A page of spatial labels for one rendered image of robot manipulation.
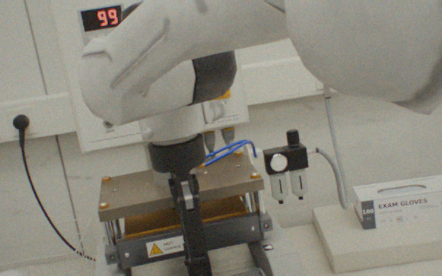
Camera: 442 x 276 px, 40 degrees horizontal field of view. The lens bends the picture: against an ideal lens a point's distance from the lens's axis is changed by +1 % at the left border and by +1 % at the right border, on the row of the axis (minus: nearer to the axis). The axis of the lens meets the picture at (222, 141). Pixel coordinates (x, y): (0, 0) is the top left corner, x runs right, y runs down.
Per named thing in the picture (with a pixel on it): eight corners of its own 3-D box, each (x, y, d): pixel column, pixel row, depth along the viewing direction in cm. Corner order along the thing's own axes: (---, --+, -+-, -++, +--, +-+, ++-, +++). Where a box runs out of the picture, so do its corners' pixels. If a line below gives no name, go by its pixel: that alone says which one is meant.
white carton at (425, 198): (353, 212, 160) (351, 185, 158) (443, 200, 159) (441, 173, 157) (363, 230, 149) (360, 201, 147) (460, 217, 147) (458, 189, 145)
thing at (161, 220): (128, 221, 116) (117, 174, 113) (241, 198, 118) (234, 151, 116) (128, 258, 99) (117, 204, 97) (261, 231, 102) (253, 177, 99)
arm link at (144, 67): (331, -110, 52) (199, 29, 80) (126, -91, 44) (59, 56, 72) (375, 10, 51) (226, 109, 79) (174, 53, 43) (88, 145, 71)
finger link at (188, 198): (190, 169, 83) (192, 167, 78) (197, 206, 83) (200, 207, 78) (172, 172, 83) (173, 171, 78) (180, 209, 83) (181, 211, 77)
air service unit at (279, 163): (253, 205, 126) (242, 136, 123) (320, 191, 128) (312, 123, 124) (258, 214, 121) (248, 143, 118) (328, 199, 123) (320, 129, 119)
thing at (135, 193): (111, 212, 122) (98, 150, 119) (261, 182, 125) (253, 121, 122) (108, 263, 98) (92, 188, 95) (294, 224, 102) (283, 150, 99)
